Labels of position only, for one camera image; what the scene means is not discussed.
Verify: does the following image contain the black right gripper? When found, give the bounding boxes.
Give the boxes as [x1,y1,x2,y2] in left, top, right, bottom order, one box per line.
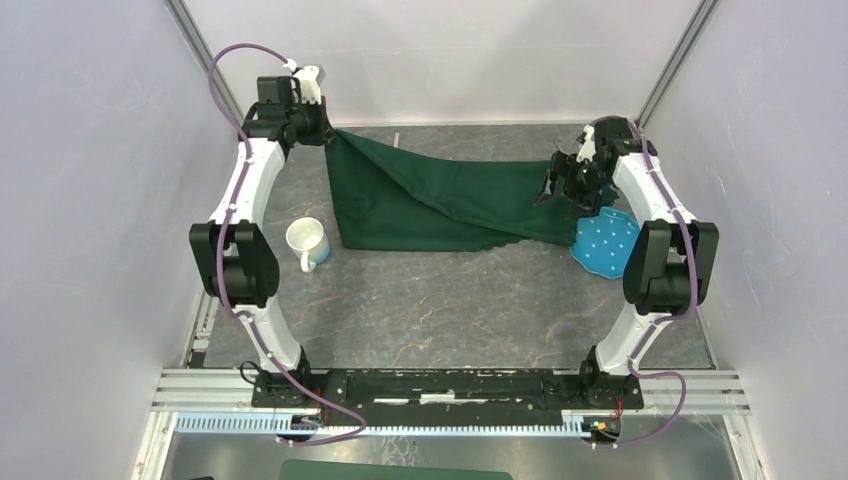
[533,150,614,220]

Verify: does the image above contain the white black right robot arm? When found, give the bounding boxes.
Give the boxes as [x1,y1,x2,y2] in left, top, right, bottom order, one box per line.
[535,115,719,408]

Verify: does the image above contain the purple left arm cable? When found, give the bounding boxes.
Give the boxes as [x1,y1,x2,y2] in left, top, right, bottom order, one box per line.
[207,42,368,447]

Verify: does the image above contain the aluminium frame rails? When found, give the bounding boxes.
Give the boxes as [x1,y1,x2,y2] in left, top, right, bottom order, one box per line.
[132,1,766,479]

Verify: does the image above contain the blue polka dot plate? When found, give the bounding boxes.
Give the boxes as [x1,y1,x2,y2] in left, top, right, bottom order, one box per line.
[569,207,640,280]

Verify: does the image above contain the white blue mug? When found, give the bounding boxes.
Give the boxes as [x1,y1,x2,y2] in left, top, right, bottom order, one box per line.
[285,217,330,273]

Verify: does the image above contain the green mat at bottom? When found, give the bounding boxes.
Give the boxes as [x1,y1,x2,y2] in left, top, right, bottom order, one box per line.
[279,459,512,480]

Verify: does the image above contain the blue slotted cable duct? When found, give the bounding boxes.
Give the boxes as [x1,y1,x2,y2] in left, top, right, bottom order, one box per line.
[175,412,590,439]

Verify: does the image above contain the dark green cloth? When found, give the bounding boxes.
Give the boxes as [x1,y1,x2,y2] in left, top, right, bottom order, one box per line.
[324,130,578,252]

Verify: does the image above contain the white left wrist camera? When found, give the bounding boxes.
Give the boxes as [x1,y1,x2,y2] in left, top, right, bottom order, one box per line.
[285,60,325,105]

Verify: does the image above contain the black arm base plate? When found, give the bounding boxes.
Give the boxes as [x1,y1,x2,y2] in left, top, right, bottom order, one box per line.
[242,368,645,427]

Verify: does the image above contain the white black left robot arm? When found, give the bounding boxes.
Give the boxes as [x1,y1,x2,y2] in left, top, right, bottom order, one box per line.
[189,67,333,408]

